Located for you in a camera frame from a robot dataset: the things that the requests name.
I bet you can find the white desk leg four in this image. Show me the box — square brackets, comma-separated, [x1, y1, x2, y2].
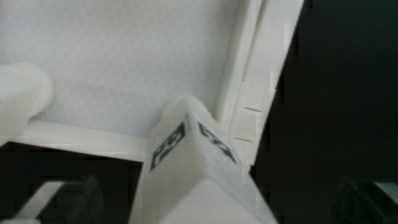
[0, 63, 53, 146]

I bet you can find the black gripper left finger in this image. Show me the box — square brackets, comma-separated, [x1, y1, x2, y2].
[5, 175, 106, 224]

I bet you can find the white L-shaped obstacle fence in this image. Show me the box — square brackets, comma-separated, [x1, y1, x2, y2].
[229, 0, 303, 165]

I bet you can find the white desk tabletop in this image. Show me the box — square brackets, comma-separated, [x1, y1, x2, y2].
[0, 0, 264, 164]

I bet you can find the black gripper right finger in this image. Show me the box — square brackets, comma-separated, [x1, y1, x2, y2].
[330, 179, 398, 224]

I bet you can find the white desk leg one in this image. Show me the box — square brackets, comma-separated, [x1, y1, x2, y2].
[127, 95, 277, 224]

